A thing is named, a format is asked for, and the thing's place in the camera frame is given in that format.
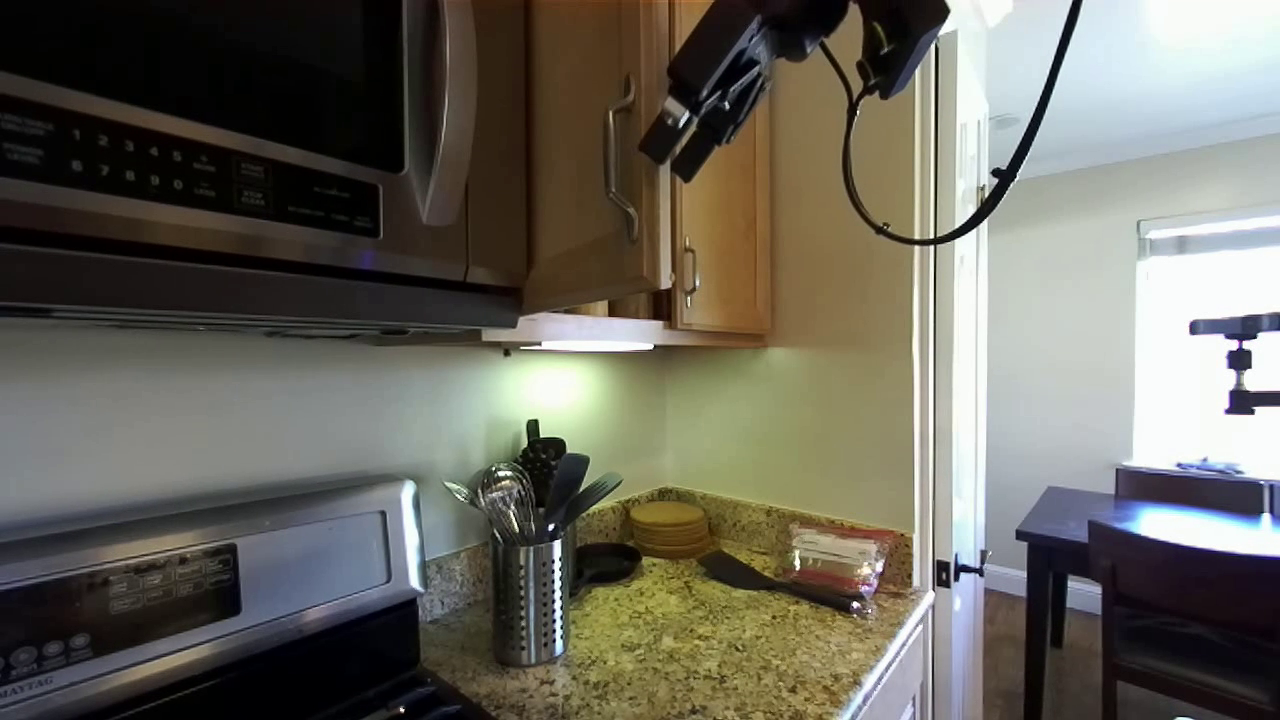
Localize under-cabinet light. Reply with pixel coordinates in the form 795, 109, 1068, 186
476, 307, 702, 360

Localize black spatula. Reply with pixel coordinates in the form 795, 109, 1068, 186
698, 543, 859, 622

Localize white room door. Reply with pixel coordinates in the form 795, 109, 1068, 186
933, 26, 996, 720

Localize dark wooden table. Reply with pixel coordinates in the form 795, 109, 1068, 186
1013, 483, 1280, 720

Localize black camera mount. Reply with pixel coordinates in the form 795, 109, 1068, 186
1186, 307, 1280, 421

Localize white door frame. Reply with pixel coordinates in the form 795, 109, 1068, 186
908, 38, 945, 720

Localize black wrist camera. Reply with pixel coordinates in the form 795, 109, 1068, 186
852, 0, 956, 105

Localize dark wooden chair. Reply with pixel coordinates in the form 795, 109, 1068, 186
1086, 515, 1280, 720
1113, 462, 1271, 523

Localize stainless steel microwave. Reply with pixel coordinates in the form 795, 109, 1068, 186
0, 0, 530, 344

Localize white window blind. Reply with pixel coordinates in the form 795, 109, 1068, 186
1133, 208, 1280, 263

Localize steel utensil holder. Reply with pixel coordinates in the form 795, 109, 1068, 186
489, 523, 577, 671

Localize wooden cabinet door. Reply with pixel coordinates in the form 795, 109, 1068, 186
667, 0, 779, 339
522, 0, 671, 311

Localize metal cabinet door handle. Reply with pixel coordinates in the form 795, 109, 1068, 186
671, 239, 705, 303
599, 70, 648, 248

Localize black kitchen utensils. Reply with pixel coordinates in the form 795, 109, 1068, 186
471, 462, 542, 543

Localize black kitchen utensil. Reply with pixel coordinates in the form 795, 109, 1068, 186
511, 417, 573, 503

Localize wooden wall cabinet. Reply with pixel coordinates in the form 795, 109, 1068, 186
459, 0, 779, 352

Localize dark door lever handle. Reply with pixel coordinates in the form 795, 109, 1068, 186
930, 547, 990, 593

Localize clear plastic food bag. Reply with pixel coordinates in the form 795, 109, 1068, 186
779, 522, 897, 615

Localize white base cabinet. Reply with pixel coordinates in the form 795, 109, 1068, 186
835, 595, 941, 720

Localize silver spoon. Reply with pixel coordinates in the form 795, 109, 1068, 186
439, 473, 498, 523

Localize stainless steel gas stove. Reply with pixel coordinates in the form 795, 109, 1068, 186
0, 478, 500, 720

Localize silver microwave handle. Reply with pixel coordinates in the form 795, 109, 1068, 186
402, 0, 481, 232

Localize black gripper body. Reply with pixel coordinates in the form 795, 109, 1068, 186
661, 0, 779, 128

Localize black kitchen turner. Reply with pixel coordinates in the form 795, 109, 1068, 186
538, 447, 595, 541

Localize small black dish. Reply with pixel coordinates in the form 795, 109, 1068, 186
573, 541, 648, 588

